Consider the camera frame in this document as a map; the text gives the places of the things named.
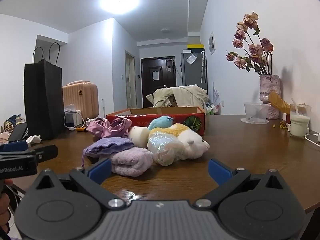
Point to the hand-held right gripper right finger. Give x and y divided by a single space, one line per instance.
220 172

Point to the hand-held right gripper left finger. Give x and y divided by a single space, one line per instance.
100 170

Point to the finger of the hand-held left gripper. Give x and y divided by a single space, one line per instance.
47 152

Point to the purple knitted pouch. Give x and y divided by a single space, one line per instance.
110 146

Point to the lavender fluffy towel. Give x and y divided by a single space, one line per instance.
132 161

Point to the white and yellow plush toy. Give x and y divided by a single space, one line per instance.
192 145

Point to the pink satin cloth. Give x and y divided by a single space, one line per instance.
110 127

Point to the iridescent white soft ball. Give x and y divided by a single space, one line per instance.
162 150

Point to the red cardboard box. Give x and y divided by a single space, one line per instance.
175 120

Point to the light blue plush toy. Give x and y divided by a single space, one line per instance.
160 122

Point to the person's left hand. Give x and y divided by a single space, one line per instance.
4 205

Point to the crumpled white tissue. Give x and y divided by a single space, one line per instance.
33 139

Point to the dark blue pouch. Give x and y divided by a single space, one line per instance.
15 145

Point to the black paper bag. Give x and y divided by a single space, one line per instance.
42 100

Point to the group of small bottles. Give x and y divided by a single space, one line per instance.
212 109

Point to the pink ribbed suitcase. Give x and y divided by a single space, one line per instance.
82 97

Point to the clear plastic bowl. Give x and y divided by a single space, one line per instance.
255 112

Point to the scattered yellow snack pieces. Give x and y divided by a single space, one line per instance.
282 123

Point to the beige coat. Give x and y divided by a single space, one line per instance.
185 95

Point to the brown cardboard box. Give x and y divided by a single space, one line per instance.
173 101

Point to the glass of milk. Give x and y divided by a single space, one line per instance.
298 127

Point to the yellow waffle-patterned object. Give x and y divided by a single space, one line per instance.
278 102

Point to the dark brown entrance door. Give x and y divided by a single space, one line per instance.
150 92

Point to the light wooden interior door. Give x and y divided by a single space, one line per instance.
131 80

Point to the pink textured vase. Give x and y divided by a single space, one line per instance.
270 87

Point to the white straw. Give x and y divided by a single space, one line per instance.
295 106

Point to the grey refrigerator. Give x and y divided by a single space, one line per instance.
192 75

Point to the folded pale umbrella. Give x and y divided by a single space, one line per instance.
203 67

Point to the white paper notice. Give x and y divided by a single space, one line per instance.
155 76

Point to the papers on refrigerator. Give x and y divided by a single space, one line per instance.
191 58

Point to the yellow and black box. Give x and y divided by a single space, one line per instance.
196 48

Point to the dried pink rose bouquet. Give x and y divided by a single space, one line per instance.
251 17

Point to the round ceiling light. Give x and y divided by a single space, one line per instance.
120 2

